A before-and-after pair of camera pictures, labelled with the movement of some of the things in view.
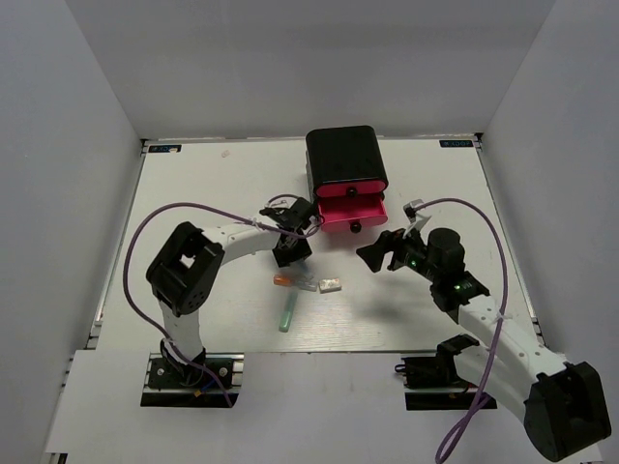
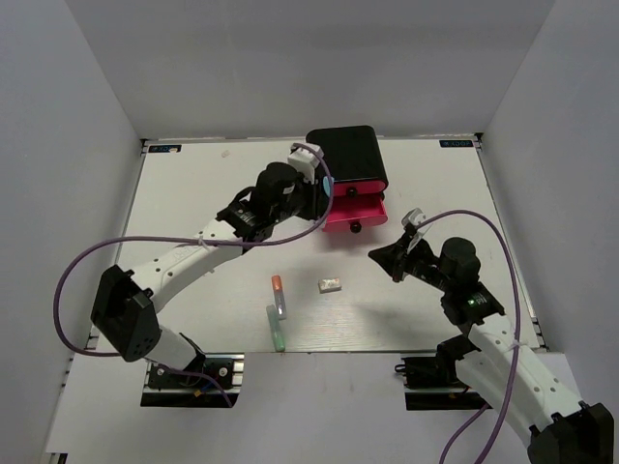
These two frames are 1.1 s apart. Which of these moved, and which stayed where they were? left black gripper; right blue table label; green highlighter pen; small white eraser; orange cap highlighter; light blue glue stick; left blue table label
Moved: orange cap highlighter; green highlighter pen; light blue glue stick; left black gripper
Stayed: small white eraser; right blue table label; left blue table label
